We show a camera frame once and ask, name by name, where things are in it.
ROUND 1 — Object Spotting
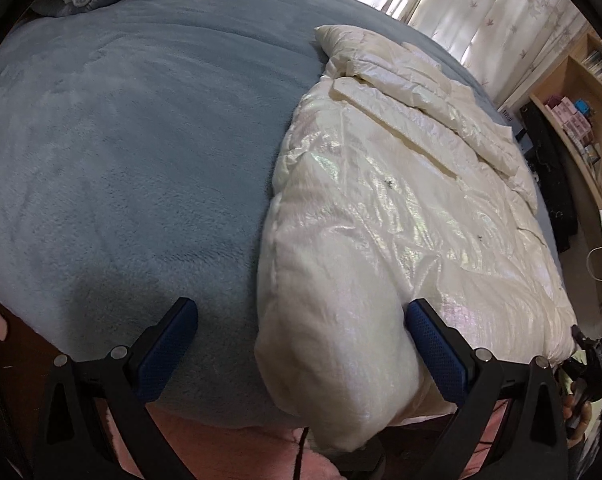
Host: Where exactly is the white shiny puffer jacket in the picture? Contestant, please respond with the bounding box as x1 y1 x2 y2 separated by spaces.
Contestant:
253 25 579 453

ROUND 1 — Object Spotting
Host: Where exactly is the stack of pink storage boxes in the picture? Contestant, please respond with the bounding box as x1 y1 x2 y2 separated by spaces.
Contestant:
545 97 594 143

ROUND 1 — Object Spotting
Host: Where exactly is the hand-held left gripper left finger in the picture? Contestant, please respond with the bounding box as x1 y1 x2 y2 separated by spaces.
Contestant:
33 297 199 480

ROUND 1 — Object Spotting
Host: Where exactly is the long black bag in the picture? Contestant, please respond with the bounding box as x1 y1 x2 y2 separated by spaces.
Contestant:
521 100 579 253

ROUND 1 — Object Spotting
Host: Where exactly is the bed with blue fleece cover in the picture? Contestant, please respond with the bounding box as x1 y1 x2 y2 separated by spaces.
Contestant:
0 0 567 428

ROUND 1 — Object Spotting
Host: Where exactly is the pink fluffy cloth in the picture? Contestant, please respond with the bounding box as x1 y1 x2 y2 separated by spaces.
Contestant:
0 280 507 480

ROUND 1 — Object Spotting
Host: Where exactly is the row of books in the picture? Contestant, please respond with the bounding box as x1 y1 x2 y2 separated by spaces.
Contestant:
581 50 602 86

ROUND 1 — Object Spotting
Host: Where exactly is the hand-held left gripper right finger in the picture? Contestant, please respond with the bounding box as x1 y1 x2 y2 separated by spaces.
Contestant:
405 297 569 480

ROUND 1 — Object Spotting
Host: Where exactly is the black cable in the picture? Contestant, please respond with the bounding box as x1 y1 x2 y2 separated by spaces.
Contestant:
293 427 309 480

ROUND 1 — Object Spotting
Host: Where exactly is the wooden bookshelf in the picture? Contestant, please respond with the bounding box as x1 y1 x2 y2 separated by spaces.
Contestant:
528 30 602 313

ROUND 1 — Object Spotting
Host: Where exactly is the person's right hand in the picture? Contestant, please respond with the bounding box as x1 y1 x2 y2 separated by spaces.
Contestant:
562 390 592 443

